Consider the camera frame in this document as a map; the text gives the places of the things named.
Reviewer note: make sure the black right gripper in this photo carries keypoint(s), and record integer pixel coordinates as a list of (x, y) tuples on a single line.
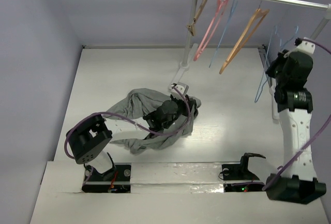
[(277, 64)]

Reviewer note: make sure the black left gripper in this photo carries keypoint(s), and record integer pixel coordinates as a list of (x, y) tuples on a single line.
[(184, 103)]

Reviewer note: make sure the blue plastic hanger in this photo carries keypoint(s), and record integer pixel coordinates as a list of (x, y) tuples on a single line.
[(265, 78)]

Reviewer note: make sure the grey adidas t-shirt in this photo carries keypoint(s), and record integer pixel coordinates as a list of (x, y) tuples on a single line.
[(140, 102)]

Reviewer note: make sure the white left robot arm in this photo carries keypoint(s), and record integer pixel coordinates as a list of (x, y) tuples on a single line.
[(142, 125)]

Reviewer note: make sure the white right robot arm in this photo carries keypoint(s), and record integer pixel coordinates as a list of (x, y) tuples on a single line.
[(296, 181)]

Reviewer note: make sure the orange wooden hanger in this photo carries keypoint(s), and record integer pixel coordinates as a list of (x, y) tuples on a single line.
[(253, 24)]

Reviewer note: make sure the wooden clip hanger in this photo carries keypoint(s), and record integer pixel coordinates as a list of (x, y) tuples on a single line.
[(191, 26)]

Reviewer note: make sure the pink plastic hanger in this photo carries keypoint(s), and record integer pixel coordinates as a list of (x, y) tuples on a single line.
[(220, 9)]

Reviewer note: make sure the white metal clothes rack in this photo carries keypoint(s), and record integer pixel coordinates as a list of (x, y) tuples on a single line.
[(190, 51)]

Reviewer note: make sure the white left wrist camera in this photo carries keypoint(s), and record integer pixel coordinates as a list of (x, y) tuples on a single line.
[(179, 87)]

